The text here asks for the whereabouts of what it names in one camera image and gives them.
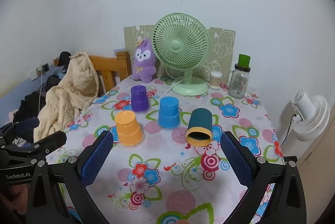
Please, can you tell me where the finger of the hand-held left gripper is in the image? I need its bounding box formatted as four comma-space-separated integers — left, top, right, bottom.
32, 131, 67, 160

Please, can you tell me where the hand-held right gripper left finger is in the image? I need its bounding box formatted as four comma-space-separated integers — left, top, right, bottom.
26, 131, 115, 224

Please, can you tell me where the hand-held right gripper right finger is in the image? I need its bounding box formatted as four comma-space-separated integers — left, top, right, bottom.
220, 131, 309, 224

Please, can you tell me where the teal cup with yellow rim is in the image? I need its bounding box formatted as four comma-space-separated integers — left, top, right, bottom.
186, 108, 213, 147

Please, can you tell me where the orange cup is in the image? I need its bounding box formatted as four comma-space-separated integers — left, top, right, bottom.
115, 110, 144, 147

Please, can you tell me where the purple cup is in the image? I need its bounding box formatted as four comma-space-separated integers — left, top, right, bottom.
130, 85, 150, 113

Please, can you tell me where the blue cup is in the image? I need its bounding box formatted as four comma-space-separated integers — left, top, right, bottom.
158, 96, 181, 129

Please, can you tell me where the dark clothes pile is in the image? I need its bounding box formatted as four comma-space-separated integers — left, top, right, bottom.
12, 75, 62, 125

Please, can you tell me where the beige quilted blanket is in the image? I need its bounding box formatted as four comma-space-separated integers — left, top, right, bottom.
33, 52, 100, 142

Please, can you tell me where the floral tablecloth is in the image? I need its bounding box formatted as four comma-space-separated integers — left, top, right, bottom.
56, 74, 286, 224

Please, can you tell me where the cotton swab container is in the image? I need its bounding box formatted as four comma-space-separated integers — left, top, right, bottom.
210, 71, 223, 89

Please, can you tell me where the black cloth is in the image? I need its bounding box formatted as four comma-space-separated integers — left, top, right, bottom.
58, 51, 72, 67

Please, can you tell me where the white standing fan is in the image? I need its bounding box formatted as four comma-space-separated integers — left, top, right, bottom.
291, 90, 330, 142

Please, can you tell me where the wooden chair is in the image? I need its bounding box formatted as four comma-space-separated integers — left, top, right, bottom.
88, 51, 132, 95

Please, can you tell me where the green cap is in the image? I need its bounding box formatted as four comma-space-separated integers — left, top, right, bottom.
238, 54, 251, 68

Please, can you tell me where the purple plush toy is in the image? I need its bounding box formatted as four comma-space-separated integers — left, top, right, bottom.
131, 39, 158, 83

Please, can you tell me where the printed cardboard panel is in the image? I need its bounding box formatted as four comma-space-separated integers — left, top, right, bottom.
124, 25, 236, 82

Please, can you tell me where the green desk fan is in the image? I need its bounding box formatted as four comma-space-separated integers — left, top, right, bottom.
152, 13, 210, 96

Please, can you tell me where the white charging cable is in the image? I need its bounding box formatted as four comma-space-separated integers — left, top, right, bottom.
37, 68, 44, 112

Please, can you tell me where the black fan cable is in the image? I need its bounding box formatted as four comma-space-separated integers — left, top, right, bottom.
283, 114, 298, 147

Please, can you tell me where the glass jar with handle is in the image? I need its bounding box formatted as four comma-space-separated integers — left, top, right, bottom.
225, 64, 251, 98

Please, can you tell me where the white fan cable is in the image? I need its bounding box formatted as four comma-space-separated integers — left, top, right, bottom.
167, 77, 185, 95

